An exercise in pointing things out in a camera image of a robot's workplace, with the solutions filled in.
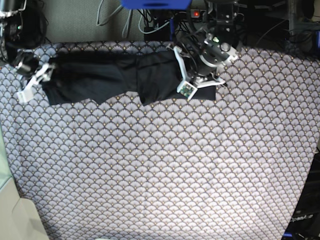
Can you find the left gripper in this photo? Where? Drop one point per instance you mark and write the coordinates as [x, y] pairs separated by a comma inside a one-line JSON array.
[[199, 68]]

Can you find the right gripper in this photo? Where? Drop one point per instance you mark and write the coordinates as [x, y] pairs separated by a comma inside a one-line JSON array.
[[29, 67]]

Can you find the dark grey T-shirt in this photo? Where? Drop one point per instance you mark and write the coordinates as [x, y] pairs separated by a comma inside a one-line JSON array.
[[100, 76]]

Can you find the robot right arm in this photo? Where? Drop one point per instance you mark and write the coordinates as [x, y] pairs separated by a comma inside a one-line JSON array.
[[23, 27]]

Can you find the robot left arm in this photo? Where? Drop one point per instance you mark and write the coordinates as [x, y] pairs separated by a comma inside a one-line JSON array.
[[218, 21]]

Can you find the black power strip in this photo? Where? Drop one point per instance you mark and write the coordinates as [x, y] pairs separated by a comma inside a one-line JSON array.
[[197, 13]]

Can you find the blue box overhead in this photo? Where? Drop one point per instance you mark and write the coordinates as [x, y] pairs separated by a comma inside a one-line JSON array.
[[156, 4]]

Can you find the fan patterned tablecloth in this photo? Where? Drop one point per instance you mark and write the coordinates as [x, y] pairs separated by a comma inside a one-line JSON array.
[[229, 169]]

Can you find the blue clamp right edge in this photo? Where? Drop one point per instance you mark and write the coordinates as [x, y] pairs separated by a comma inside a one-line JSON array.
[[316, 44]]

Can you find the black OpenArm case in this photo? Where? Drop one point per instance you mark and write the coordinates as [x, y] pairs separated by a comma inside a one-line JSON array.
[[305, 221]]

